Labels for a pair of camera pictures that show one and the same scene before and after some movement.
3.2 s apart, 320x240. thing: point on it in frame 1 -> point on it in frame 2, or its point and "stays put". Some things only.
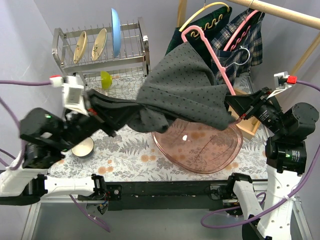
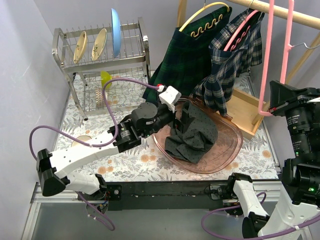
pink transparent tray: x=198 y=148 stays put
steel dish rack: x=114 y=60 stays put
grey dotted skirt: x=181 y=86 -> x=190 y=144
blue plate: x=116 y=32 stays put
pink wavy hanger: x=244 y=35 stays put
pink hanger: x=222 y=69 -> x=287 y=47
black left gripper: x=93 y=106 -> x=178 y=119
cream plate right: x=99 y=44 stays put
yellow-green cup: x=106 y=80 stays put
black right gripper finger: x=242 y=109 -> x=277 y=100
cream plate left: x=80 y=47 stays put
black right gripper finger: x=244 y=101 -> x=279 y=91
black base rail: x=170 y=195 stays put
